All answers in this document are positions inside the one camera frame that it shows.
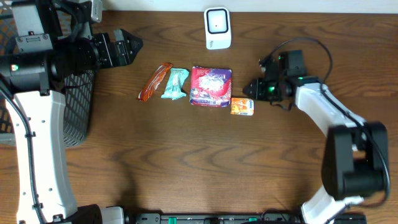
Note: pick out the red purple snack bag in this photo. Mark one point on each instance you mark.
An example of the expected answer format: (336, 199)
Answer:
(211, 87)

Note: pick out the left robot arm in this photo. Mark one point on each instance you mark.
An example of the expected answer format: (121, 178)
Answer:
(33, 84)

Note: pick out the teal snack packet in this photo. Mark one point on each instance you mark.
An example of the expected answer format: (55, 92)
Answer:
(173, 89)

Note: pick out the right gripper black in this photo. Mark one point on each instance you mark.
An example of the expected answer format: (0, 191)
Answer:
(257, 92)

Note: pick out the orange juice carton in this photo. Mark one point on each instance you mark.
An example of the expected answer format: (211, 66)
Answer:
(242, 106)

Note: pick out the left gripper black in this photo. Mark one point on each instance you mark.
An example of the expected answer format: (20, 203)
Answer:
(106, 50)

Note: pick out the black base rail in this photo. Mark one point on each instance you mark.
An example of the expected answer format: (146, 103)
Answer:
(156, 218)

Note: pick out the grey plastic mesh basket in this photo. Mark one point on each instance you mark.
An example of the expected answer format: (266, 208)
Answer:
(77, 109)

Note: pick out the orange brown snack bar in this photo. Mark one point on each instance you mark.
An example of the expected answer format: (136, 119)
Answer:
(153, 83)

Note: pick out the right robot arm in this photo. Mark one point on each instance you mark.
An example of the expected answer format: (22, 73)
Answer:
(355, 161)

